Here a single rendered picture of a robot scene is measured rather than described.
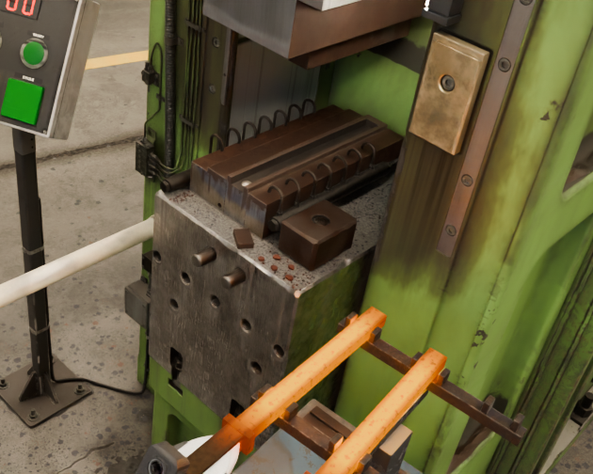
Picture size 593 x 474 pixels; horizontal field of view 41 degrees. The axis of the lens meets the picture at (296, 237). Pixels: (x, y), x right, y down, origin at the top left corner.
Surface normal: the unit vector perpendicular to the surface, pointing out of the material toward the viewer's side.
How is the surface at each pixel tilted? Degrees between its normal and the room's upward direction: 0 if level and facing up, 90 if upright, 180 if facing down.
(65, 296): 0
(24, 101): 60
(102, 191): 0
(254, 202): 90
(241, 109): 90
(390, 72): 90
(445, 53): 90
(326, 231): 0
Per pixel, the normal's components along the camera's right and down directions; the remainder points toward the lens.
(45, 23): -0.19, 0.07
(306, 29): 0.73, 0.49
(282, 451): 0.14, -0.79
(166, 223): -0.67, 0.36
